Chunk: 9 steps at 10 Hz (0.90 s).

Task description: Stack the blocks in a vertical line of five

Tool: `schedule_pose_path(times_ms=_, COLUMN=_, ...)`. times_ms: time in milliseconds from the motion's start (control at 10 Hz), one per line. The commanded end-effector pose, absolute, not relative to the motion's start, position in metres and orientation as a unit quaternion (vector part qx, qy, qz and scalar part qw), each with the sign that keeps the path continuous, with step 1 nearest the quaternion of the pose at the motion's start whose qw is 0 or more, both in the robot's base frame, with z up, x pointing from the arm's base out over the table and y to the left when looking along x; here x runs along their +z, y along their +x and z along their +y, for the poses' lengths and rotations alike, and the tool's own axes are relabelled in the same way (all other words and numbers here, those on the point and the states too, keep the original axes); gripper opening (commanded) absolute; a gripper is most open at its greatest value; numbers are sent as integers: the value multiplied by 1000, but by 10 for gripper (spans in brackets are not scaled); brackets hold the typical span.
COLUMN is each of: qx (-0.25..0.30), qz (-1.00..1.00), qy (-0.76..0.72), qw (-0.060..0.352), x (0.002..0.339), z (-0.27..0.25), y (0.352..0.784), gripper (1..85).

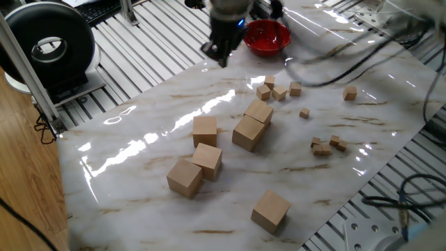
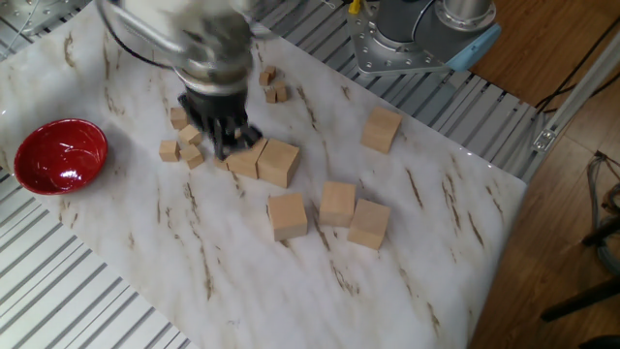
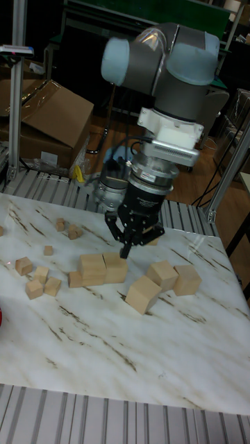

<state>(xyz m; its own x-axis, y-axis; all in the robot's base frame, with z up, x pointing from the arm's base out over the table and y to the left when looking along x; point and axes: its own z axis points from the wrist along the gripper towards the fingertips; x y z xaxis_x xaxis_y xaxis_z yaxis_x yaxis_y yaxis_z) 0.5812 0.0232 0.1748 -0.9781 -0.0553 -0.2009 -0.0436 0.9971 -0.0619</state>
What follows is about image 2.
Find black furniture legs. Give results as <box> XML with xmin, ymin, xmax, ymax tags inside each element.
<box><xmin>540</xmin><ymin>215</ymin><xmax>620</xmax><ymax>349</ymax></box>

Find aluminium frame profile with bracket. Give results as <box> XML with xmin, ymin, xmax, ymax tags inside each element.
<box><xmin>520</xmin><ymin>29</ymin><xmax>620</xmax><ymax>184</ymax></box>

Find thin black floor cable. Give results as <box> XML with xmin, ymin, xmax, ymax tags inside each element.
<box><xmin>535</xmin><ymin>16</ymin><xmax>620</xmax><ymax>115</ymax></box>

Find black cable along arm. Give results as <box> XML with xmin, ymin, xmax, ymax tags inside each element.
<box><xmin>95</xmin><ymin>0</ymin><xmax>175</xmax><ymax>72</ymax></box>

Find silver bolted metal plate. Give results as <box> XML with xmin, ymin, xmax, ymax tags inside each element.
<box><xmin>0</xmin><ymin>0</ymin><xmax>92</xmax><ymax>38</ymax></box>

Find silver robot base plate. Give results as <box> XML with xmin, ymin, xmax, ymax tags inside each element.
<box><xmin>346</xmin><ymin>0</ymin><xmax>459</xmax><ymax>78</ymax></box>

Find grey cable bundle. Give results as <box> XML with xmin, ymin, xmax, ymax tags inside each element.
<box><xmin>586</xmin><ymin>150</ymin><xmax>620</xmax><ymax>275</ymax></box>

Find large wooden cube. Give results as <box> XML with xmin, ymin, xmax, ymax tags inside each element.
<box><xmin>359</xmin><ymin>106</ymin><xmax>404</xmax><ymax>155</ymax></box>
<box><xmin>346</xmin><ymin>198</ymin><xmax>391</xmax><ymax>251</ymax></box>
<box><xmin>267</xmin><ymin>192</ymin><xmax>309</xmax><ymax>242</ymax></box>
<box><xmin>225</xmin><ymin>138</ymin><xmax>267</xmax><ymax>179</ymax></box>
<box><xmin>318</xmin><ymin>180</ymin><xmax>357</xmax><ymax>229</ymax></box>
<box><xmin>256</xmin><ymin>139</ymin><xmax>300</xmax><ymax>189</ymax></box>

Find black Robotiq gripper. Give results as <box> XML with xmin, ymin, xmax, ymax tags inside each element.
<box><xmin>177</xmin><ymin>89</ymin><xmax>264</xmax><ymax>161</ymax></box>

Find white marble pattern board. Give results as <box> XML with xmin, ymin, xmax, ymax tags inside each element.
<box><xmin>0</xmin><ymin>0</ymin><xmax>528</xmax><ymax>349</ymax></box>

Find red glossy bowl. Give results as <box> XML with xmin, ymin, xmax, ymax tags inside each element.
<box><xmin>13</xmin><ymin>117</ymin><xmax>109</xmax><ymax>196</ymax></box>

